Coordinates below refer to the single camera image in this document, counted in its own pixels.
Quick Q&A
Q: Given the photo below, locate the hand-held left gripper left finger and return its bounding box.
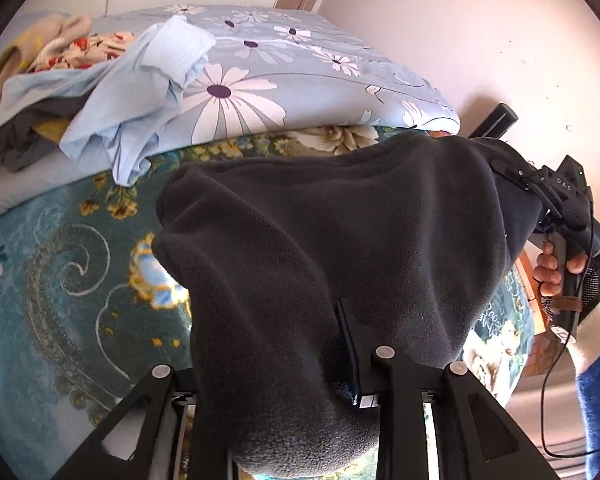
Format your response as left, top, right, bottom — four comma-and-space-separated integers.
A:
50, 360, 241, 480

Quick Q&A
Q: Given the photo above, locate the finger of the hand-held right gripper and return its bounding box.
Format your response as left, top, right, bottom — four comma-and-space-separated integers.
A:
490, 159, 543, 196

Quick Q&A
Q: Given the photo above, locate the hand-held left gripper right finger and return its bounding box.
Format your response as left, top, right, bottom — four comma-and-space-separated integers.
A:
335, 299, 561, 480

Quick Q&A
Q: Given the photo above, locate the dark grey and white fleece jacket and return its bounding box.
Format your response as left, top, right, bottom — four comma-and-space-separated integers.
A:
151, 130, 543, 480

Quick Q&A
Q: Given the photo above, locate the person's right forearm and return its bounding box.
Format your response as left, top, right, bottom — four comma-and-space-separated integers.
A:
567, 265, 600, 480

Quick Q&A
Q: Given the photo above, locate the person's right hand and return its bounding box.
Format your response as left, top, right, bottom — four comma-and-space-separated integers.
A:
532, 240, 590, 299

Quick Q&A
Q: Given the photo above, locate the black bar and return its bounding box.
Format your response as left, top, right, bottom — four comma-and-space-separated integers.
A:
467, 103, 519, 139

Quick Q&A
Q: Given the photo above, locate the teal floral blanket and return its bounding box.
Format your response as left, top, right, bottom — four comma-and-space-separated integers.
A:
0, 125, 536, 480

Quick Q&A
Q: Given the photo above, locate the light blue daisy duvet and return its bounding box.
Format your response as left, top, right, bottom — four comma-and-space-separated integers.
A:
0, 4, 462, 223

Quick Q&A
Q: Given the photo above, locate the dark grey cloth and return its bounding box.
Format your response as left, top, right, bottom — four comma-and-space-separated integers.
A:
0, 97, 88, 173

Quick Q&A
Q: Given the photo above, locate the yellow cloth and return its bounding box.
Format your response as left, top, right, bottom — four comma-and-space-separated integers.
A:
32, 120, 68, 145

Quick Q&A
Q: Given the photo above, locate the light blue shirt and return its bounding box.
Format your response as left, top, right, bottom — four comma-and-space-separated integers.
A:
0, 15, 217, 187

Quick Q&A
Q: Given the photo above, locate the red floral cloth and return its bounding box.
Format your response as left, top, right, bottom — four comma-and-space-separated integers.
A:
32, 31, 136, 72

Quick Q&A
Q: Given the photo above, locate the beige fleece garment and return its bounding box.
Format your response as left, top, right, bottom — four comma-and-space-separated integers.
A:
0, 12, 93, 136

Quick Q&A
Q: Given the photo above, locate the black cable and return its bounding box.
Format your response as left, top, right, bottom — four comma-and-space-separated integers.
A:
540, 327, 600, 461

